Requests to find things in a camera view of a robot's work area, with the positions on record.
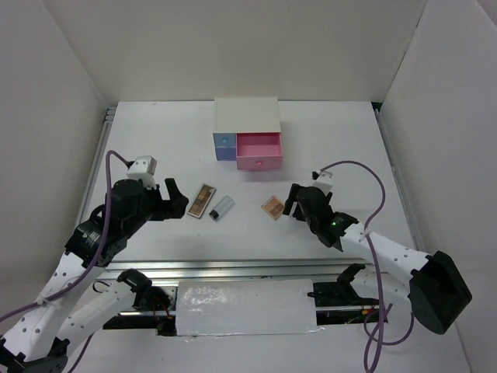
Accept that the clear bottle black cap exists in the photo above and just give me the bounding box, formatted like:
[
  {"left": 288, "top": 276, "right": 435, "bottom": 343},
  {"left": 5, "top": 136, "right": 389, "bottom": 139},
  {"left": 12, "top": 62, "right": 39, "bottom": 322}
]
[{"left": 209, "top": 195, "right": 235, "bottom": 221}]

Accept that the pink drawer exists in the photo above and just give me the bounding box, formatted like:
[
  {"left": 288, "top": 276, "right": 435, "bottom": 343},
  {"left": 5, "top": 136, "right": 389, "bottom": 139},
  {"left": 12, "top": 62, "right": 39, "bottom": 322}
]
[{"left": 236, "top": 132, "right": 283, "bottom": 171}]

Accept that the purple bottom drawer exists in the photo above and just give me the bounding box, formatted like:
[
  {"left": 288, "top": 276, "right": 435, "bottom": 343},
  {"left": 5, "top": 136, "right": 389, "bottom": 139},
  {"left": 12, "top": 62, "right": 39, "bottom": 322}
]
[{"left": 215, "top": 147, "right": 236, "bottom": 161}]

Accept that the light blue small drawer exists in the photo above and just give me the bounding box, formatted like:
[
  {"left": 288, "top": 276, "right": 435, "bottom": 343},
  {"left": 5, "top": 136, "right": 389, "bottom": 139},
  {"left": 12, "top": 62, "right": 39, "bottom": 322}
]
[{"left": 213, "top": 133, "right": 236, "bottom": 148}]

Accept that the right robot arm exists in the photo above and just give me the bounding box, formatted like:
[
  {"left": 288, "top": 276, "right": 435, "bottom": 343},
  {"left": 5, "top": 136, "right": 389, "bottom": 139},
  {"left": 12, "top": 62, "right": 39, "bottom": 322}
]
[{"left": 283, "top": 183, "right": 472, "bottom": 334}]

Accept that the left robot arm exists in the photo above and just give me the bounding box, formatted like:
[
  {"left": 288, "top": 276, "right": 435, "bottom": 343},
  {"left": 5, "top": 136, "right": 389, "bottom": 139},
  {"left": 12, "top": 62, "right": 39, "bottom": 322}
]
[{"left": 1, "top": 178, "right": 189, "bottom": 372}]

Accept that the square peach eyeshadow palette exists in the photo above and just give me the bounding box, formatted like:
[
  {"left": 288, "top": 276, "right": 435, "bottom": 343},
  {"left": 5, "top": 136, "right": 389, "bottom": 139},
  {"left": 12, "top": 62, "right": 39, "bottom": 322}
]
[{"left": 261, "top": 196, "right": 284, "bottom": 221}]

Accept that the long brown eyeshadow palette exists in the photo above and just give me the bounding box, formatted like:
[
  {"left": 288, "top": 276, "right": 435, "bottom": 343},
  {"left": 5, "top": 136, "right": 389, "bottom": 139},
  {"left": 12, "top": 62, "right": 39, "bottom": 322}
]
[{"left": 186, "top": 183, "right": 216, "bottom": 219}]

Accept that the white drawer cabinet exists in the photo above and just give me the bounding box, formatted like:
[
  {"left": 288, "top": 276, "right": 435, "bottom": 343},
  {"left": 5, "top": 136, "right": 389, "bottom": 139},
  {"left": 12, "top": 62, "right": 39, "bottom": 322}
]
[{"left": 212, "top": 96, "right": 283, "bottom": 162}]

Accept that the white taped cover plate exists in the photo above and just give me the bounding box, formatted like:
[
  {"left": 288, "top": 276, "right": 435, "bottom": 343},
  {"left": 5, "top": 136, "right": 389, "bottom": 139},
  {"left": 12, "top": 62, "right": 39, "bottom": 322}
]
[{"left": 176, "top": 279, "right": 318, "bottom": 336}]

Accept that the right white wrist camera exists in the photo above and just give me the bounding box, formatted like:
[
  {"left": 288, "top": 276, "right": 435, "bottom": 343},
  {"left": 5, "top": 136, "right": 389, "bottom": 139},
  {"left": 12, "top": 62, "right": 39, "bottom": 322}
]
[{"left": 311, "top": 171, "right": 333, "bottom": 194}]

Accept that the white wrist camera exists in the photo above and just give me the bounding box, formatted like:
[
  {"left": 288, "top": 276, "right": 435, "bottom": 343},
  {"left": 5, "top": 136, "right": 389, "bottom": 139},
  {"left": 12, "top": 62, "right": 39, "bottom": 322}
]
[
  {"left": 311, "top": 171, "right": 333, "bottom": 194},
  {"left": 127, "top": 155, "right": 158, "bottom": 190}
]

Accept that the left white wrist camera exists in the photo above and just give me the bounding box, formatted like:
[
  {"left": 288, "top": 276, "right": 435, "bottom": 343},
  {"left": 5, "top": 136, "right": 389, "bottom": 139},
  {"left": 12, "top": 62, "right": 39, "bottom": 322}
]
[{"left": 127, "top": 155, "right": 158, "bottom": 190}]

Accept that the aluminium front rail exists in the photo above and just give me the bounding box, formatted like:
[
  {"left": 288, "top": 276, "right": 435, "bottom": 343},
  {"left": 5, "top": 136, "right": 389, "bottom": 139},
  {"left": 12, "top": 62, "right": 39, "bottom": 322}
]
[{"left": 99, "top": 258, "right": 365, "bottom": 281}]

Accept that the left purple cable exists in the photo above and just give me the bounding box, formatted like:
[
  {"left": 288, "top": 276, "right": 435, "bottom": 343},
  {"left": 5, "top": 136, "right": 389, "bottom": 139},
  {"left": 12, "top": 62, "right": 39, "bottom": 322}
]
[{"left": 0, "top": 150, "right": 135, "bottom": 373}]

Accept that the purple cable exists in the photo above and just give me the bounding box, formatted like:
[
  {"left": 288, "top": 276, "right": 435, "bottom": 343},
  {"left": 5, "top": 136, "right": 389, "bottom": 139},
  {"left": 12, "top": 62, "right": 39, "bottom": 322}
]
[
  {"left": 0, "top": 150, "right": 135, "bottom": 373},
  {"left": 320, "top": 159, "right": 415, "bottom": 372}
]

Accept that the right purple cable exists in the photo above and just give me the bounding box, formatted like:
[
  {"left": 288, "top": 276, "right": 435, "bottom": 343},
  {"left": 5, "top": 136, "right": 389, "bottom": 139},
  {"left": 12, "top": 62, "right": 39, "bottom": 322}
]
[{"left": 320, "top": 159, "right": 415, "bottom": 372}]

